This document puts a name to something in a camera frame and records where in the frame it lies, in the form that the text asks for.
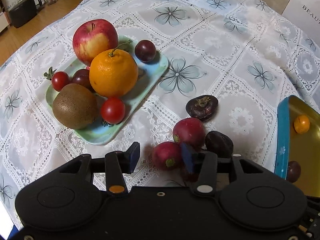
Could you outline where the red radish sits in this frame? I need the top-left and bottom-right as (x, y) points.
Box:
(151, 141), (182, 171)
(172, 118), (206, 150)

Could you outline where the purple plum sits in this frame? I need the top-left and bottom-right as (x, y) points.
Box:
(286, 161), (302, 183)

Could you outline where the orange cherry tomato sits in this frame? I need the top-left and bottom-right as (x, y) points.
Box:
(293, 115), (310, 134)

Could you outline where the cherry tomato on plate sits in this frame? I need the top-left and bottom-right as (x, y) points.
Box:
(100, 98), (126, 125)

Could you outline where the gold metal tray blue rim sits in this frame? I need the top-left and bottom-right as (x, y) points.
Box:
(274, 95), (319, 197)

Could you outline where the brown kiwi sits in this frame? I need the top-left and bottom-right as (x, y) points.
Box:
(52, 83), (99, 129)

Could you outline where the orange with stem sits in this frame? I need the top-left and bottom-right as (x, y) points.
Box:
(89, 40), (138, 98)

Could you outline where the hidden dark plum on plate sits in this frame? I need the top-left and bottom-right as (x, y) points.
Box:
(71, 69), (94, 92)

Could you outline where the light green rectangular plate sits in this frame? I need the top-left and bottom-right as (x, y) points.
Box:
(45, 35), (170, 146)

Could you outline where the cherry tomato with leaf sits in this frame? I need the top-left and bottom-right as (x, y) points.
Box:
(43, 67), (70, 92)

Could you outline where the white lace floral tablecloth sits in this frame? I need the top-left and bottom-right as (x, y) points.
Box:
(1, 0), (319, 228)

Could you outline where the red apple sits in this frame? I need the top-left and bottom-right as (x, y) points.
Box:
(72, 19), (118, 66)

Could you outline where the black ottoman stool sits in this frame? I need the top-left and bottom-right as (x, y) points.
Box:
(9, 0), (37, 28)

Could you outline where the white low shelf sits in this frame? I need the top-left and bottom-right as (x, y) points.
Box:
(0, 11), (10, 32)

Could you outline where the white paper bag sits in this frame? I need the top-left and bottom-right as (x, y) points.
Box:
(282, 0), (319, 38)

